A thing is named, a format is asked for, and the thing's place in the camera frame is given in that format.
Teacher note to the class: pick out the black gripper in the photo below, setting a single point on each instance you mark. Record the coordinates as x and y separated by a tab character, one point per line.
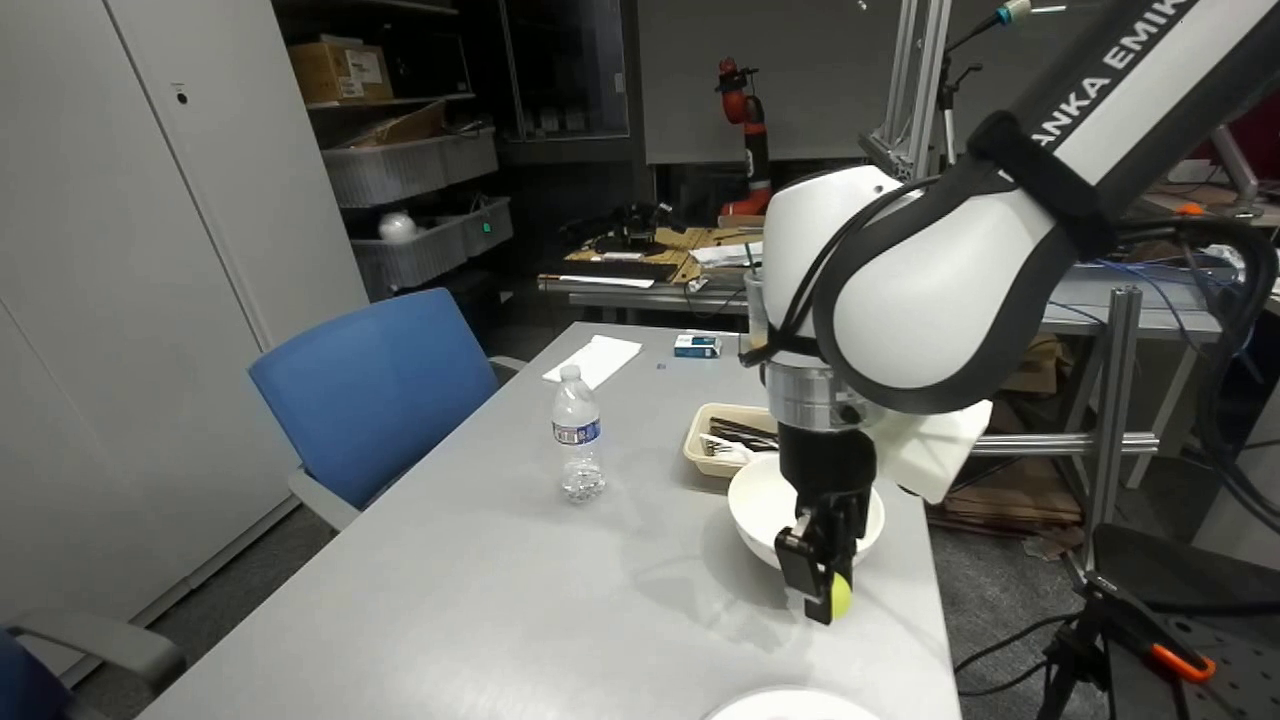
825	463

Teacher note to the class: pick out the yellow ball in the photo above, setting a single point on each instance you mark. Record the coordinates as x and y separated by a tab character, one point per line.
840	598

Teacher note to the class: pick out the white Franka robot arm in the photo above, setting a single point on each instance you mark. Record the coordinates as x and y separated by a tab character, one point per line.
921	293

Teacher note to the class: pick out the white bowl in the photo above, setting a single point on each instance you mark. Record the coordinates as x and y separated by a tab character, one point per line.
760	505

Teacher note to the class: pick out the white foam plate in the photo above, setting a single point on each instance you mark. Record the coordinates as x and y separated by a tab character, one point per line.
793	705

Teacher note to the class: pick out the white plastic cutlery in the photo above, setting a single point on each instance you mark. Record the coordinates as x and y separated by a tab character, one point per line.
720	448

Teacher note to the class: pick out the black plastic cutlery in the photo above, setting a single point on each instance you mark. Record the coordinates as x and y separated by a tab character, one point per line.
742	429

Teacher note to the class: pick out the beige cutlery tray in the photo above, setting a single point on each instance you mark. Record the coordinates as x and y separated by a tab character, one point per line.
694	448

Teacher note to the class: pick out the flat brown cardboard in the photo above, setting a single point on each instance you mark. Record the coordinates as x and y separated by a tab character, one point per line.
1020	505

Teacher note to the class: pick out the small blue white box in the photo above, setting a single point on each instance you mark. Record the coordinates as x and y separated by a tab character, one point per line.
694	347

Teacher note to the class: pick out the black tripod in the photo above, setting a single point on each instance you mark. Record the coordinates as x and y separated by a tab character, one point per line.
1065	675

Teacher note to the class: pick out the clear plastic water bottle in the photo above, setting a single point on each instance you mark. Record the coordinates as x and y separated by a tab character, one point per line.
578	434

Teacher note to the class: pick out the grey cluttered workbench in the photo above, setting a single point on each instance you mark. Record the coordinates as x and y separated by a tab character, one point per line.
664	302

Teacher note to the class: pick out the white paper sheet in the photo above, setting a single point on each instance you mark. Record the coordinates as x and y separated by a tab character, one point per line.
595	359

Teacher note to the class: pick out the brown cardboard pieces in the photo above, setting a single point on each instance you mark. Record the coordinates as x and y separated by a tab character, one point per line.
683	245

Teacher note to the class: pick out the red and black figure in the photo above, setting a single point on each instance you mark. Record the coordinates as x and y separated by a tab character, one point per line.
742	126

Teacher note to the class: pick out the blue chair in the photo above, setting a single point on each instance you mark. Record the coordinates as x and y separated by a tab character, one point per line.
24	681
374	386

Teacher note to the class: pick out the grey storage bin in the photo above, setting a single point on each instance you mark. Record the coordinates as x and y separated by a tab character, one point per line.
425	245
400	166

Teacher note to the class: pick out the white round object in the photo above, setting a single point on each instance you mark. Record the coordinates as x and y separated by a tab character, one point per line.
396	224

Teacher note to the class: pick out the cardboard box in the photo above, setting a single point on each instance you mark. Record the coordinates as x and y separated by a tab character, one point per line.
343	64

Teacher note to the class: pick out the grey metal cabinet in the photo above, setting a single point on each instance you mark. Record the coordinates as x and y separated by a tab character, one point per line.
133	266

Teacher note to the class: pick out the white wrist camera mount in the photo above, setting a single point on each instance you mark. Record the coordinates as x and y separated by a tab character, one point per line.
935	453

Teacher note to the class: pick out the tall aluminium extrusion frame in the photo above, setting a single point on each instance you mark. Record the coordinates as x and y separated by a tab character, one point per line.
921	83

